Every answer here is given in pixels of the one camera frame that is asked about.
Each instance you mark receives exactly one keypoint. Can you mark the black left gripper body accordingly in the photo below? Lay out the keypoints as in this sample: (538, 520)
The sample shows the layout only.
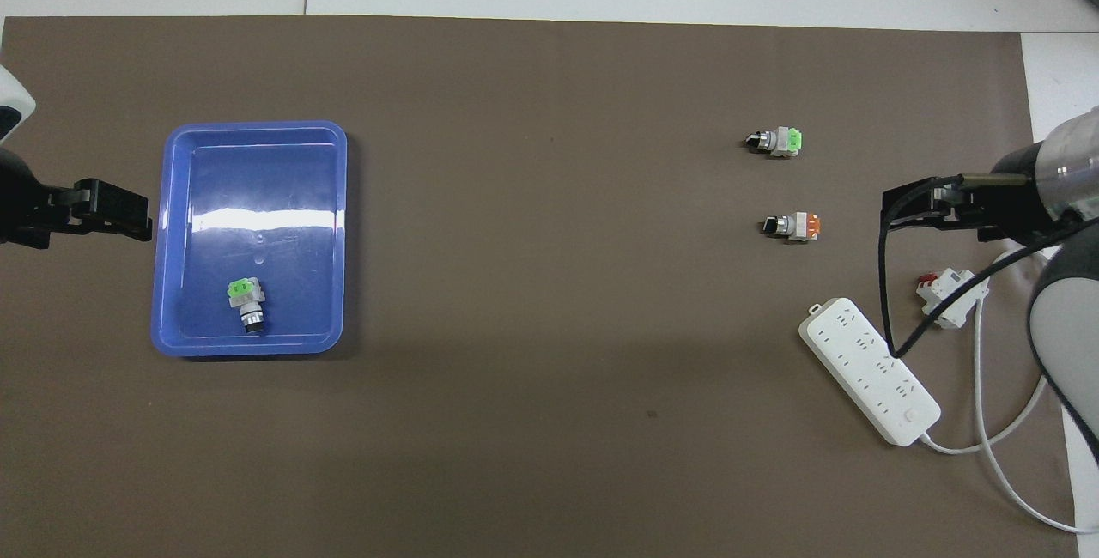
(26, 206)

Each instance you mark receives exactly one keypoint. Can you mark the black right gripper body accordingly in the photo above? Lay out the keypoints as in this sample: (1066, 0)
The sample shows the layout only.
(1013, 206)

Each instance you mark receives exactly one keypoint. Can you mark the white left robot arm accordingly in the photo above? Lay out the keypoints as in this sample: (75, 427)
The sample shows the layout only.
(10, 103)

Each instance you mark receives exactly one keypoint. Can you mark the white red circuit breaker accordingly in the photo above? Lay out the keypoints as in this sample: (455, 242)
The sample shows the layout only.
(949, 296)

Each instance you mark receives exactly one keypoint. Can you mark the blue plastic tray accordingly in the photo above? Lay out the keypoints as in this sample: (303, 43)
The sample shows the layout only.
(258, 197)

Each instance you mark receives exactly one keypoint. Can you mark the white power strip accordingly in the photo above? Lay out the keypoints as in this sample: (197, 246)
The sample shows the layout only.
(867, 369)

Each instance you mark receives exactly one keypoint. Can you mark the brown paper table mat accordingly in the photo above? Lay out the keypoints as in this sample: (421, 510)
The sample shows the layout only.
(549, 283)

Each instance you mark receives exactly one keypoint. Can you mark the green-backed lever-knob selector switch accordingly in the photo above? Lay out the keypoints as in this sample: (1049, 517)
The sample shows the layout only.
(780, 142)

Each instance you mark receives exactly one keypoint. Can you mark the green-backed round-knob switch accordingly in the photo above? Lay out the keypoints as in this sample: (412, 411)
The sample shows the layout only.
(247, 305)

